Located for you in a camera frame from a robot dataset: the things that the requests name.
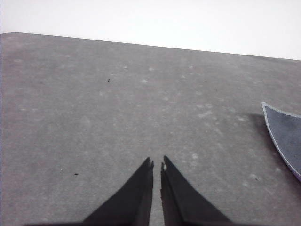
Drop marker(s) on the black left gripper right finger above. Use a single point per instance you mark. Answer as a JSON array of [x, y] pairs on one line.
[[178, 200]]

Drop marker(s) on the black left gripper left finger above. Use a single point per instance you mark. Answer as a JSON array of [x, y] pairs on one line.
[[131, 200]]

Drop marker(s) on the purple towel with grey hem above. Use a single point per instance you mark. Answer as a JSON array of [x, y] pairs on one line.
[[285, 131]]

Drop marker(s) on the grey table cloth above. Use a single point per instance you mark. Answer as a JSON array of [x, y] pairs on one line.
[[117, 106]]

